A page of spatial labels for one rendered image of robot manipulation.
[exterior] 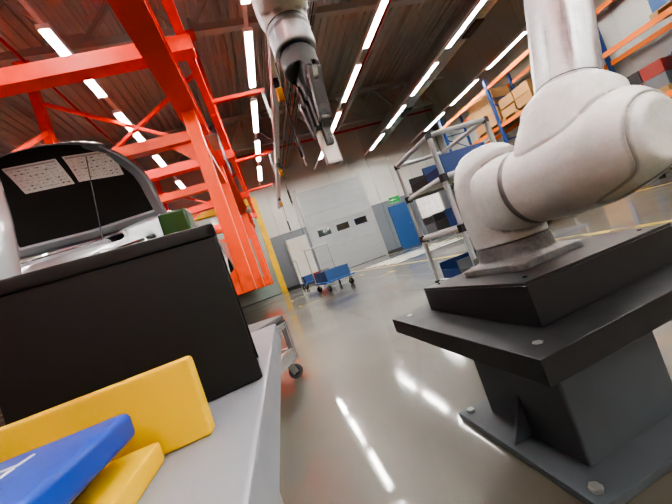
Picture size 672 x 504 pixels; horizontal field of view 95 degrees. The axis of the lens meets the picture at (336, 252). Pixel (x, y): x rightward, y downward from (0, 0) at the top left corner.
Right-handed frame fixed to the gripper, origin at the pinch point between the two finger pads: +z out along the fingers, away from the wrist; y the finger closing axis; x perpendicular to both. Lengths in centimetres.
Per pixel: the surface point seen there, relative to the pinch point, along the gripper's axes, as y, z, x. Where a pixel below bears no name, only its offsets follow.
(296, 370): 114, 64, 12
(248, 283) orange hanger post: 351, -3, 21
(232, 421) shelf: -37, 30, 25
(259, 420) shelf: -38, 30, 24
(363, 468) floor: 25, 72, 10
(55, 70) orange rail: 283, -262, 137
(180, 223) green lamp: -7.8, 10.0, 28.9
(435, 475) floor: 11, 72, -3
